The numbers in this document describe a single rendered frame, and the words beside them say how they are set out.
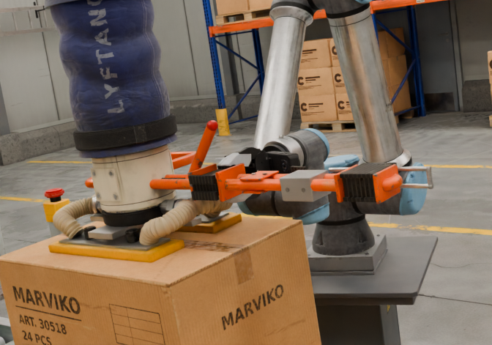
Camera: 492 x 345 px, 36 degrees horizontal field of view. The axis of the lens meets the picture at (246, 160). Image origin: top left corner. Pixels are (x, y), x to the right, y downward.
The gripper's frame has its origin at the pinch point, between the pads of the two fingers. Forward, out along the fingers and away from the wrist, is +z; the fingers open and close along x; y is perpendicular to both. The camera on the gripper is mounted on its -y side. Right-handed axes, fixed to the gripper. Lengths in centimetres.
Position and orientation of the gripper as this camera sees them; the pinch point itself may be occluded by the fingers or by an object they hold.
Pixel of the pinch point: (228, 182)
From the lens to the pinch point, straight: 149.8
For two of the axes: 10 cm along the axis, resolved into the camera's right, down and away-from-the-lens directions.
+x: -1.4, -9.8, -1.7
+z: -5.9, 2.2, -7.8
